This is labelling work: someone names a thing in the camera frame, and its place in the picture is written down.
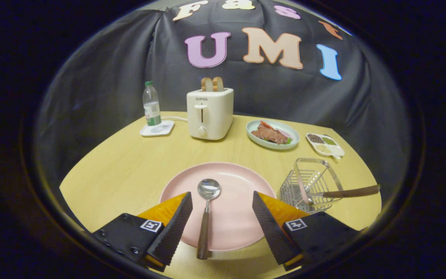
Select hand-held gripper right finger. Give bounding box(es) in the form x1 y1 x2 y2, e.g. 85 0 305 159
252 191 363 272

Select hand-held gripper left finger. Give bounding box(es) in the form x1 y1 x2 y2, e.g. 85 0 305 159
92 191 193 272

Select wooden handled metal spoon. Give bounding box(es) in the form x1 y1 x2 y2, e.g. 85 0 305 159
196 179 221 260

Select wooden handled metal fork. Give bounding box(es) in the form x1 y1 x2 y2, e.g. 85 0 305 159
300 184 381 205

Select pink round plate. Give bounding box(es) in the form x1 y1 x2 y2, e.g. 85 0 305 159
160 162 276 251

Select pale green food plate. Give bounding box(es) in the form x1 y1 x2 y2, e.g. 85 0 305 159
246 119 300 150

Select brown meat slices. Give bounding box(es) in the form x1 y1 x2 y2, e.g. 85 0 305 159
251 124 290 145

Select white square coaster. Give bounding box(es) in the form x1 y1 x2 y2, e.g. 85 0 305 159
140 120 175 137

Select white divided grain dish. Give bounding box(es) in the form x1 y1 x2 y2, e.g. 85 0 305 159
306 133 345 159

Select cream white toaster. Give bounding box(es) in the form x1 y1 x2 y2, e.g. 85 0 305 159
187 88 234 141

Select clear plastic water bottle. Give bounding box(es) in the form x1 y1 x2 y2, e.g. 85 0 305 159
142 81 162 127

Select metal wire basket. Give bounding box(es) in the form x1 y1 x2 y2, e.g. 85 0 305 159
278 158 343 215

